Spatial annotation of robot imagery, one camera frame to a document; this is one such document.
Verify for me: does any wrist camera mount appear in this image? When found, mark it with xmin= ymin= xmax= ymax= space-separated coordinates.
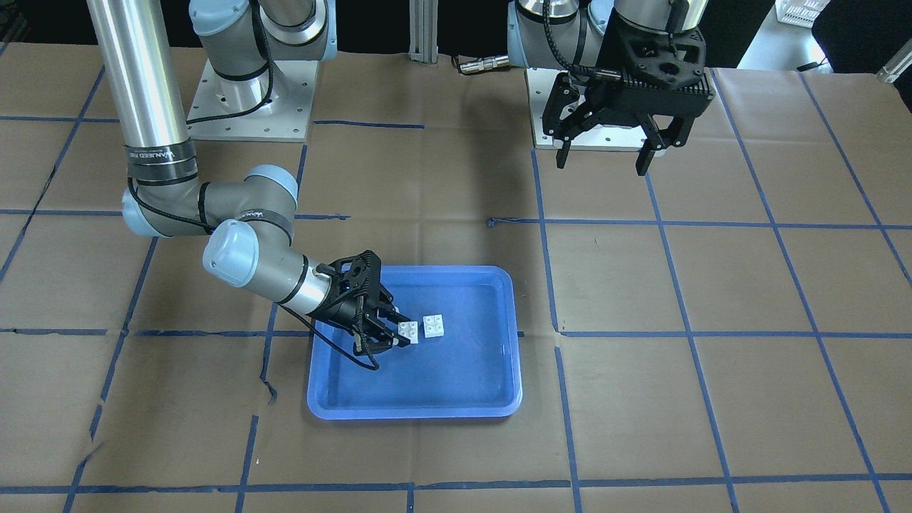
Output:
xmin=597 ymin=9 xmax=715 ymax=102
xmin=315 ymin=250 xmax=382 ymax=308

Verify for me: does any white block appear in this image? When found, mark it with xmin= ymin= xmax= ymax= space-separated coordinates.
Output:
xmin=421 ymin=314 xmax=445 ymax=338
xmin=398 ymin=321 xmax=420 ymax=344

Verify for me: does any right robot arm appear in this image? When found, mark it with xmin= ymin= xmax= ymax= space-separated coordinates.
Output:
xmin=88 ymin=1 xmax=410 ymax=356

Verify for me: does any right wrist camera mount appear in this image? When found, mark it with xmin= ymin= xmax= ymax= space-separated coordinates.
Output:
xmin=315 ymin=250 xmax=382 ymax=308

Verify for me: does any silver cable connector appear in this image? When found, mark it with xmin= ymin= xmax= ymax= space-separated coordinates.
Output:
xmin=452 ymin=55 xmax=512 ymax=76

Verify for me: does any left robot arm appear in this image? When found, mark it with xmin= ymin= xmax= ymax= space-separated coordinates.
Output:
xmin=507 ymin=1 xmax=715 ymax=176

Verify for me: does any aluminium frame post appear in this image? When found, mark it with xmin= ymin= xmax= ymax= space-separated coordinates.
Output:
xmin=408 ymin=0 xmax=439 ymax=65

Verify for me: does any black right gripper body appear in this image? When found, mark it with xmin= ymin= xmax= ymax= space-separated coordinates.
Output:
xmin=313 ymin=285 xmax=392 ymax=348

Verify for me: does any blue plastic tray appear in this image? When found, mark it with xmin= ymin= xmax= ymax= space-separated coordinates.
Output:
xmin=306 ymin=265 xmax=522 ymax=421

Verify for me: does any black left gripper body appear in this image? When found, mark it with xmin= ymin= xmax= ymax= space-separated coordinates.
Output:
xmin=541 ymin=71 xmax=711 ymax=143

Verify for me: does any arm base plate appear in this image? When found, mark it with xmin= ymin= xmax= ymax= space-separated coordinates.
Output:
xmin=524 ymin=68 xmax=667 ymax=152
xmin=187 ymin=61 xmax=319 ymax=143

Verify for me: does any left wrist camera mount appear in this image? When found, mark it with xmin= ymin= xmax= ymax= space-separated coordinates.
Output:
xmin=597 ymin=9 xmax=715 ymax=102

